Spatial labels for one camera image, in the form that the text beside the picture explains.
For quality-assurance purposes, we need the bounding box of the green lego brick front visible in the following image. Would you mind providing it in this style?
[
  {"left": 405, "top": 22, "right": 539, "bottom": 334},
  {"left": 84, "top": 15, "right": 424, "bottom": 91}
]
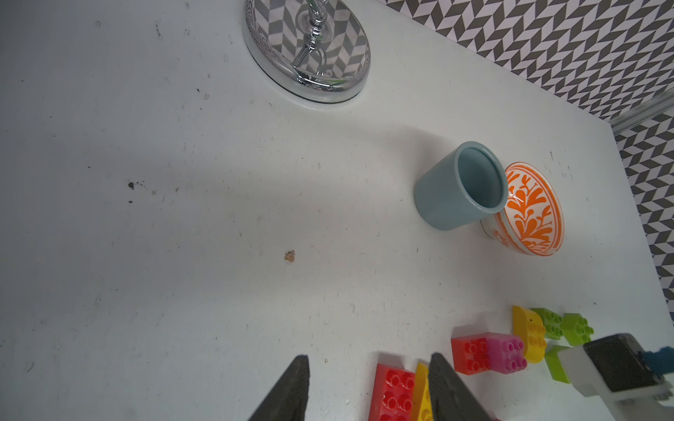
[{"left": 544, "top": 345, "right": 570, "bottom": 384}]

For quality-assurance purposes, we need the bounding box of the green lego brick right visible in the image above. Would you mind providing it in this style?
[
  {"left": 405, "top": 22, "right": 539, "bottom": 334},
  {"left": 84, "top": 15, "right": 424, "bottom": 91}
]
[{"left": 560, "top": 313, "right": 594, "bottom": 347}]

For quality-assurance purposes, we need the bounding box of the green lego brick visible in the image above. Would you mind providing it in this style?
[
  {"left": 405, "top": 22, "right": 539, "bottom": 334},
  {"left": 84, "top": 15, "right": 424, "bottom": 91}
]
[
  {"left": 544, "top": 345, "right": 570, "bottom": 384},
  {"left": 531, "top": 308, "right": 563, "bottom": 340},
  {"left": 560, "top": 313, "right": 594, "bottom": 347}
]

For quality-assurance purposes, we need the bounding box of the yellow long lego brick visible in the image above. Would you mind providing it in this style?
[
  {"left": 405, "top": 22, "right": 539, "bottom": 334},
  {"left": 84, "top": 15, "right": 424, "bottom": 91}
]
[{"left": 411, "top": 361, "right": 434, "bottom": 421}]

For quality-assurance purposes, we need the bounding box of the green lego brick back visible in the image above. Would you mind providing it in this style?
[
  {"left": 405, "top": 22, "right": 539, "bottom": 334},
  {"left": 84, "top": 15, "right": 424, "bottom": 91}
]
[{"left": 531, "top": 308, "right": 563, "bottom": 340}]

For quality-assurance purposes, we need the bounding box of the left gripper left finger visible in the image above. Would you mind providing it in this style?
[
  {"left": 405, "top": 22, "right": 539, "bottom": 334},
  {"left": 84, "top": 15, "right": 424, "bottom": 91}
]
[{"left": 249, "top": 354, "right": 310, "bottom": 421}]

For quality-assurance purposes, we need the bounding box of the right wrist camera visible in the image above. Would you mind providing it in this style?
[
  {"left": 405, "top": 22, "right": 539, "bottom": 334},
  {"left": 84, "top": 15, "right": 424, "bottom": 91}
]
[{"left": 558, "top": 333, "right": 673, "bottom": 420}]

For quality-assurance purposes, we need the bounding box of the orange white patterned bowl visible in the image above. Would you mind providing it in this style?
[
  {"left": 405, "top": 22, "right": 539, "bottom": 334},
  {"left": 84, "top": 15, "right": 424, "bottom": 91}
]
[{"left": 480, "top": 161, "right": 564, "bottom": 257}]

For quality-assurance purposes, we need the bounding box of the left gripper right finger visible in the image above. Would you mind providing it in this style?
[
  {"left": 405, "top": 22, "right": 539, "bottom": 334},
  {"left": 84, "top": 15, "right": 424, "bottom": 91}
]
[{"left": 428, "top": 353, "right": 494, "bottom": 421}]

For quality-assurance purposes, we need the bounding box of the chrome wire glass rack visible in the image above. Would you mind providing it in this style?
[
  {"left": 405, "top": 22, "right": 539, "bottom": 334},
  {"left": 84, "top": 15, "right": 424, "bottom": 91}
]
[{"left": 242, "top": 0, "right": 371, "bottom": 103}]

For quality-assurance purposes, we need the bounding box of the red long lego brick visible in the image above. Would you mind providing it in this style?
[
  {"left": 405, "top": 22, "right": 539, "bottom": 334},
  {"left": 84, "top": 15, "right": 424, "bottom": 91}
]
[{"left": 368, "top": 364, "right": 415, "bottom": 421}]

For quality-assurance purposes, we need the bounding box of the grey blue ceramic cup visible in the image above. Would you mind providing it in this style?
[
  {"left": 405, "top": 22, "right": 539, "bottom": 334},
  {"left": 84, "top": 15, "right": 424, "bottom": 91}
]
[{"left": 414, "top": 141, "right": 508, "bottom": 231}]

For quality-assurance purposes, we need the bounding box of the yellow curved lego brick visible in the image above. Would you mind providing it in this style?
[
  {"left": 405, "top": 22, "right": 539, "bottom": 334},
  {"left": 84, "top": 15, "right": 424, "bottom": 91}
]
[{"left": 513, "top": 305, "right": 547, "bottom": 364}]

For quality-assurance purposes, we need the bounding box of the pink lego brick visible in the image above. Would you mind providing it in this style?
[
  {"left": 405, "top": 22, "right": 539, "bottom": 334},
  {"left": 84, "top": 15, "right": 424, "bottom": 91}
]
[{"left": 485, "top": 333, "right": 528, "bottom": 375}]

